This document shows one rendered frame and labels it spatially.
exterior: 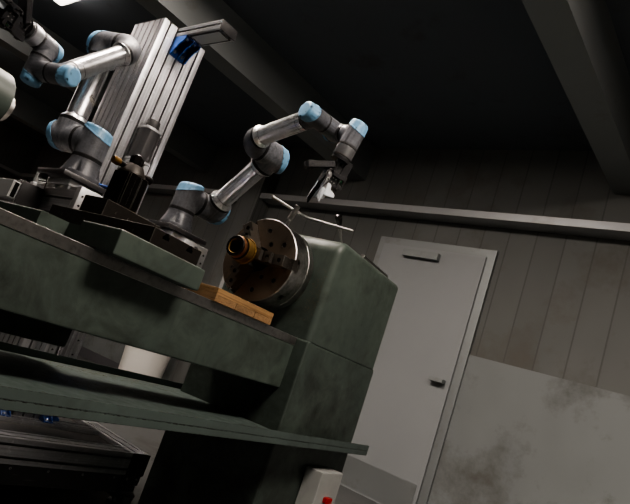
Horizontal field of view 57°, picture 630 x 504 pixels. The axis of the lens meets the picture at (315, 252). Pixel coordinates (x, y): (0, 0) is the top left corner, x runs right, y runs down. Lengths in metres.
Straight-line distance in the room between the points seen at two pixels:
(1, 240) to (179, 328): 0.56
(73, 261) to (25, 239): 0.12
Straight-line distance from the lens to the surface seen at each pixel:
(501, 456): 4.59
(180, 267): 1.50
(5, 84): 1.40
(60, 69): 2.31
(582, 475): 4.44
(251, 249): 1.99
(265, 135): 2.39
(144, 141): 2.66
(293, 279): 2.02
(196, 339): 1.70
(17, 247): 1.31
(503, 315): 4.78
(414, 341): 4.97
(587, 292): 4.67
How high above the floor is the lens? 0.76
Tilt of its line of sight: 11 degrees up
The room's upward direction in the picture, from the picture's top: 19 degrees clockwise
